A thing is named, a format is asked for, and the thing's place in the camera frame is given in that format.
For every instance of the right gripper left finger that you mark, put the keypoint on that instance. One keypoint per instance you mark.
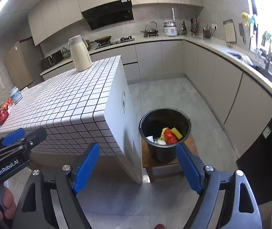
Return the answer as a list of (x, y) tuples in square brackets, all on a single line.
[(35, 208)]

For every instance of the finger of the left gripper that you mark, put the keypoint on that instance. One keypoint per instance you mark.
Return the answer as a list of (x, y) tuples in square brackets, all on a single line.
[(23, 146), (12, 138)]

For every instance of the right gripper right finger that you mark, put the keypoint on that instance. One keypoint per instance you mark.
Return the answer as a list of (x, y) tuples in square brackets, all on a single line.
[(239, 207)]

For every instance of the red plastic bag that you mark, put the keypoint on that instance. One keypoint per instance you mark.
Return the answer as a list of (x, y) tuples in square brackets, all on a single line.
[(170, 138)]

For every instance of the yellow sponge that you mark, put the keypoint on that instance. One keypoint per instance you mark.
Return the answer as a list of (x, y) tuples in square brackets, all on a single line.
[(176, 132)]

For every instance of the yellow cloth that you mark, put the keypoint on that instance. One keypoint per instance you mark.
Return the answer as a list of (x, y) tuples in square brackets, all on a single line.
[(163, 130)]

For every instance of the black trash bin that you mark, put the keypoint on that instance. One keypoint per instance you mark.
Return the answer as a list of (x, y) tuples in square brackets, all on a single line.
[(152, 123)]

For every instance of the left hand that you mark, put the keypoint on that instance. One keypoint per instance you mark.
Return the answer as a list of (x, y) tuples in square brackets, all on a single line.
[(9, 205)]

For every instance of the red snack packet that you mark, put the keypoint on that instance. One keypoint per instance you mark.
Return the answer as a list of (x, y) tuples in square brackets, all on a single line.
[(4, 110)]

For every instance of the white plastic jar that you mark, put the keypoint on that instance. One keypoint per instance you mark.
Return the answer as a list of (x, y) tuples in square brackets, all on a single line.
[(15, 95)]

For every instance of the refrigerator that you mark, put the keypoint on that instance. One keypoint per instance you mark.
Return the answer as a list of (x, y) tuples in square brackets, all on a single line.
[(23, 62)]

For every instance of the black microwave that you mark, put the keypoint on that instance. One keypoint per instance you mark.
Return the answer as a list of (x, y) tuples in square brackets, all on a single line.
[(52, 60)]

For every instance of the green ceramic vase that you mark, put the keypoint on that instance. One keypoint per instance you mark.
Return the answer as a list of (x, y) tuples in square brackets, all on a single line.
[(65, 53)]

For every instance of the beige thermos jug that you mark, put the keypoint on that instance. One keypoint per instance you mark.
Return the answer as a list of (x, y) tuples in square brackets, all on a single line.
[(79, 53)]

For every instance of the frying pan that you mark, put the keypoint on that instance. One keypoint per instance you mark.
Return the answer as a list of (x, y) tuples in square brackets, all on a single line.
[(103, 40)]

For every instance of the black range hood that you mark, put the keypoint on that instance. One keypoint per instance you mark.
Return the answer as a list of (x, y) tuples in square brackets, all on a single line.
[(109, 13)]

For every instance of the black kettle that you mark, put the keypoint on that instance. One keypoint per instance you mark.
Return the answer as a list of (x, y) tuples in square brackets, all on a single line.
[(151, 29)]

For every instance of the white rice cooker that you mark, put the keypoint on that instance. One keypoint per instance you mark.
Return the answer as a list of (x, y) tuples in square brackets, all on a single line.
[(170, 28)]

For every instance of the cutting board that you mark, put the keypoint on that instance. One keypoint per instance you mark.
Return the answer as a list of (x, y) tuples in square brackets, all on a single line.
[(229, 30)]

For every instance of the utensil holder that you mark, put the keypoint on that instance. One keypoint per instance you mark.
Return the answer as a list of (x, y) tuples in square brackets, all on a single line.
[(207, 32)]

